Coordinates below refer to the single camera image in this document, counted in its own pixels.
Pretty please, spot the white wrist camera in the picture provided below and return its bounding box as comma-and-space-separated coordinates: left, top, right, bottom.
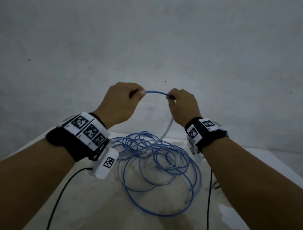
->
186, 135, 205, 163
88, 147, 119, 180

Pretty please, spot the black right camera cord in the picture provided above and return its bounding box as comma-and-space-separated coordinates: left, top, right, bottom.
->
206, 169, 213, 230

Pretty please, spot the black camera cord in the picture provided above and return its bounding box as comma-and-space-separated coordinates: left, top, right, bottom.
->
46, 167, 93, 230
206, 169, 213, 230

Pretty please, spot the person's right hand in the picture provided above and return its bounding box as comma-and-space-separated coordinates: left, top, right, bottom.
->
166, 88, 202, 128

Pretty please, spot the black left camera cord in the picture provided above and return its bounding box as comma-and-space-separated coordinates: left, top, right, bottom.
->
46, 167, 93, 230

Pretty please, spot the person's left hand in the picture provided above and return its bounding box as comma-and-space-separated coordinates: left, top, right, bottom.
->
93, 82, 146, 130

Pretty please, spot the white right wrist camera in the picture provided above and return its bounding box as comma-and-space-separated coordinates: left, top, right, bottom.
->
186, 135, 205, 163

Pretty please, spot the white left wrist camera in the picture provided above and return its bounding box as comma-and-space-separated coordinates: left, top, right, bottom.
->
88, 147, 119, 180

